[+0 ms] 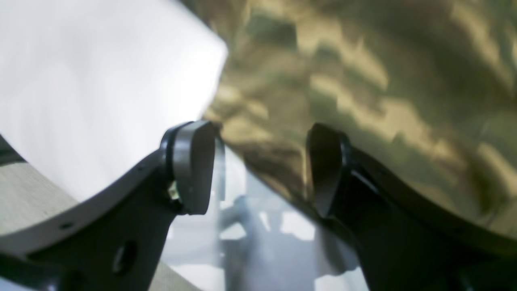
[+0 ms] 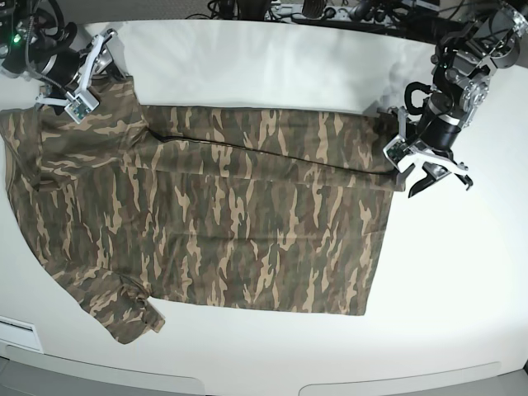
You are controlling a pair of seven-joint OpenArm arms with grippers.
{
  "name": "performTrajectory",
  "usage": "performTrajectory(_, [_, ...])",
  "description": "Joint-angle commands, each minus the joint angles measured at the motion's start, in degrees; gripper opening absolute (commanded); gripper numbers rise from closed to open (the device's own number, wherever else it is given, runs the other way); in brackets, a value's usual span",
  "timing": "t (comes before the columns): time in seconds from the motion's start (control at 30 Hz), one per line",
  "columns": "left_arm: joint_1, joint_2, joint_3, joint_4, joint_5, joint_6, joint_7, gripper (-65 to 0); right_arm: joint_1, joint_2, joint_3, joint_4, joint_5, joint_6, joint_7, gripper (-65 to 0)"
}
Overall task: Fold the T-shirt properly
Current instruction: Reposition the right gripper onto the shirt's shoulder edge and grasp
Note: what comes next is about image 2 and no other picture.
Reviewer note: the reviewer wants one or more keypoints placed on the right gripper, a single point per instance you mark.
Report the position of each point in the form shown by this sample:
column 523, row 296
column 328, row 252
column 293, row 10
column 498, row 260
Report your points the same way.
column 75, row 70

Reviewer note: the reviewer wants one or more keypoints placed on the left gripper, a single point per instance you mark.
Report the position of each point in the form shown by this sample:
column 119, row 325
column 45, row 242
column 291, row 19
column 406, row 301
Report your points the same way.
column 429, row 124

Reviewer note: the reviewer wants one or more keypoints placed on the camouflage T-shirt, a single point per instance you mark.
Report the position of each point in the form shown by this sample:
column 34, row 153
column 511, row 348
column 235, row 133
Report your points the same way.
column 267, row 209

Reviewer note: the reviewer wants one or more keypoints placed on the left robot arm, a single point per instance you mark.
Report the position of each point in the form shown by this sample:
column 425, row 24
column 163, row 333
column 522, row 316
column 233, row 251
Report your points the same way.
column 466, row 60

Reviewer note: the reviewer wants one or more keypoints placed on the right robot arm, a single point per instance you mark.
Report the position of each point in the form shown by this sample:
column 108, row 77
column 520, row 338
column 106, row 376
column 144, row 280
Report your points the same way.
column 37, row 43

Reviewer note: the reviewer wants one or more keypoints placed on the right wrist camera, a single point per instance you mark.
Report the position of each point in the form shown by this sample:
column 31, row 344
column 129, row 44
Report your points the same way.
column 80, row 105

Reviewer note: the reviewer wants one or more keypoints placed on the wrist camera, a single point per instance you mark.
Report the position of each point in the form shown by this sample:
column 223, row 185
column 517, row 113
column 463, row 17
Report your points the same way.
column 395, row 152
column 80, row 105

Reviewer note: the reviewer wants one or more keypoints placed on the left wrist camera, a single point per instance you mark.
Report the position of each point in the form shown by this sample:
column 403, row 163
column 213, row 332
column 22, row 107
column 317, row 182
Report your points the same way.
column 395, row 152

